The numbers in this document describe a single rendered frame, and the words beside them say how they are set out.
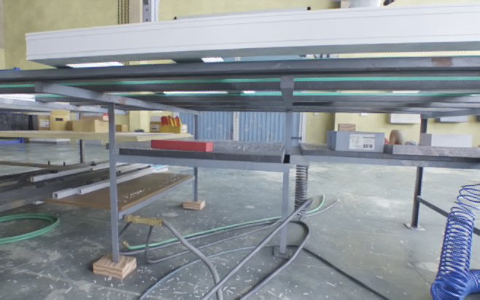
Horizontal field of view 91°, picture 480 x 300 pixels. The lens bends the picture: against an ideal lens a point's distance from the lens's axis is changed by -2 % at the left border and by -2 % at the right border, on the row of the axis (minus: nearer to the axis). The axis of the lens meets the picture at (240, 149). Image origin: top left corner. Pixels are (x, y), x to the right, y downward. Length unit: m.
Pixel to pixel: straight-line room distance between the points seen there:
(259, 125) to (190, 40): 6.55
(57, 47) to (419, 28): 0.83
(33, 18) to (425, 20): 12.03
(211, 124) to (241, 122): 0.91
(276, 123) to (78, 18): 7.62
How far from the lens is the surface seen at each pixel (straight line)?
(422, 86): 0.93
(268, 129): 7.09
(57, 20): 11.39
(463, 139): 1.51
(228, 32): 0.58
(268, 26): 0.57
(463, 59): 0.69
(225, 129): 7.32
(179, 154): 1.06
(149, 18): 0.68
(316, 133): 7.16
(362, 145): 1.35
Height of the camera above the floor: 0.69
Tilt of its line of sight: 5 degrees down
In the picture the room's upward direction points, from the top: 1 degrees clockwise
